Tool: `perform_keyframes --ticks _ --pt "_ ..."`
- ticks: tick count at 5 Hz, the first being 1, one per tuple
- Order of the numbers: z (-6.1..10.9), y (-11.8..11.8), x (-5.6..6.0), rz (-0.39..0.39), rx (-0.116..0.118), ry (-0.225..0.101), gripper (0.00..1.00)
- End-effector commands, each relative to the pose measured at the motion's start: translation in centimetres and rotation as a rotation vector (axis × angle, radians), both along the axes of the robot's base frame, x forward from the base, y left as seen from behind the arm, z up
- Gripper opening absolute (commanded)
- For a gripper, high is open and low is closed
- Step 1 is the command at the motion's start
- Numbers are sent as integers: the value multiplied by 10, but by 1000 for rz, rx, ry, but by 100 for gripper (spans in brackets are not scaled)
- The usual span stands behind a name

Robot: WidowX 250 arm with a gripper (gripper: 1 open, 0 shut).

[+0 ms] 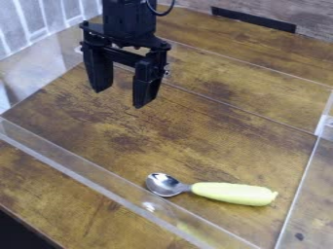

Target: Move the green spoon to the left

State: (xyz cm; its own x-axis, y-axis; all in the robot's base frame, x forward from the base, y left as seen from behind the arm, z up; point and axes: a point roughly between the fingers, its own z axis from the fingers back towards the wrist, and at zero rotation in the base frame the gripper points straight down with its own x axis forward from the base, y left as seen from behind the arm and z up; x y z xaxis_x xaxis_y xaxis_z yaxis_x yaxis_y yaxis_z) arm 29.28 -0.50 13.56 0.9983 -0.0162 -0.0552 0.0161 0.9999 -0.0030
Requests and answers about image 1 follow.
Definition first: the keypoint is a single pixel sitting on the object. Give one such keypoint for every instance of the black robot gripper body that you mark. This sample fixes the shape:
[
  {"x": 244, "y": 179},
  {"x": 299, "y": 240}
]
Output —
[{"x": 124, "y": 38}]

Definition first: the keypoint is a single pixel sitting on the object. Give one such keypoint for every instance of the clear acrylic right barrier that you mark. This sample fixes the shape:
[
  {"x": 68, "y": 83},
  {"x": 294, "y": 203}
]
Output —
[{"x": 308, "y": 227}]

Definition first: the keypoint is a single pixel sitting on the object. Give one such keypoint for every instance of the clear acrylic front barrier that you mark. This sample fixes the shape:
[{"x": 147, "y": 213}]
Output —
[{"x": 168, "y": 215}]

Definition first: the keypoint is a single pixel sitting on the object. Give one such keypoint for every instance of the black strip on table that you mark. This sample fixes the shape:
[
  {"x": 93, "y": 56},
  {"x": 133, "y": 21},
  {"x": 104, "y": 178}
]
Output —
[{"x": 266, "y": 22}]

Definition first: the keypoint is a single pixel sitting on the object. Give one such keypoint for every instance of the clear acrylic barrier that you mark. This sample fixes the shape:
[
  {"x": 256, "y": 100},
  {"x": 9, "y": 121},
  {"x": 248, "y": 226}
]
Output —
[
  {"x": 168, "y": 215},
  {"x": 308, "y": 227}
]

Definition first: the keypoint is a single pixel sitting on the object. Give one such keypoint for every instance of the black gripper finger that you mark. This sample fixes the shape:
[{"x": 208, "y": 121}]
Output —
[
  {"x": 100, "y": 67},
  {"x": 151, "y": 69}
]

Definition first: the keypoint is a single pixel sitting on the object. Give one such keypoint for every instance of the clear acrylic corner bracket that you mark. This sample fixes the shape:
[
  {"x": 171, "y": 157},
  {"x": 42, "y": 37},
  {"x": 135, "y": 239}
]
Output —
[{"x": 78, "y": 49}]

